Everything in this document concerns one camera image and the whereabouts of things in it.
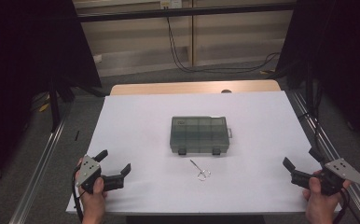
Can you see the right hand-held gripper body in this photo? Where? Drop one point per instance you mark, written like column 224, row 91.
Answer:
column 346, row 172

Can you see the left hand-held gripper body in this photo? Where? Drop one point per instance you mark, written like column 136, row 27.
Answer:
column 88, row 171

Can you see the small metal scissors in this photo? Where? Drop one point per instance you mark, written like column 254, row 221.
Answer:
column 196, row 166

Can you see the grey translucent compartment storage box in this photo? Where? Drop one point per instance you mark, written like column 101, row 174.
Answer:
column 200, row 133

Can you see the person's left hand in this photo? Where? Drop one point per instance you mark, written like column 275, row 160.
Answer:
column 93, row 202

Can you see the person's right hand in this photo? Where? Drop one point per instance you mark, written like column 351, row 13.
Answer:
column 321, row 205

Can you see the small black floor object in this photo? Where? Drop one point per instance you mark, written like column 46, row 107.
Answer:
column 76, row 135

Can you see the white table cover sheet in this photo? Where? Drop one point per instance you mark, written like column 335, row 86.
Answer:
column 137, row 124

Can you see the black metal stand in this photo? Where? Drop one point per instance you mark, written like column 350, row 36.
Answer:
column 54, row 109

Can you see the yellow floor object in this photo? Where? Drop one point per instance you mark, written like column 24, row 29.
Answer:
column 266, row 72
column 44, row 107

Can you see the dark round table grommet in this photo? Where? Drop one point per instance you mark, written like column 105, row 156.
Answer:
column 226, row 91

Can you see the black curtain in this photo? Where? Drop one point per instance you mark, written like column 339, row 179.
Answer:
column 13, row 62
column 349, row 62

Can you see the black horizontal bar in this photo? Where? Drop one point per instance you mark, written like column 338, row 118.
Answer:
column 137, row 14

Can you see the white power strip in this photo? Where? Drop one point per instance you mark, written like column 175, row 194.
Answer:
column 171, row 3

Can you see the aluminium floor rail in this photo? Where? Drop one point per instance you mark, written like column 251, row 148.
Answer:
column 327, row 146
column 35, row 180

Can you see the white wall socket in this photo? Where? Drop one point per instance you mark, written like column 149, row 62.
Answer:
column 97, row 58

